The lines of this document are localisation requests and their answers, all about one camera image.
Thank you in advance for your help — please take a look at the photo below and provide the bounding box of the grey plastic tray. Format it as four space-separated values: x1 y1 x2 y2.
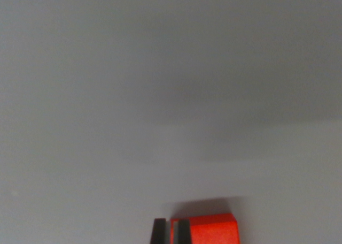
0 0 342 244

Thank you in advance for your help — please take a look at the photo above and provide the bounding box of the red block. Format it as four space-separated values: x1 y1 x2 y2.
169 212 239 244

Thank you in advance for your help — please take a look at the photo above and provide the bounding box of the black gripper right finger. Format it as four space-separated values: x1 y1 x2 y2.
173 219 193 244

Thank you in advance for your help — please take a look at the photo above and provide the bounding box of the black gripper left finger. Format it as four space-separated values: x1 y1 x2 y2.
150 218 171 244

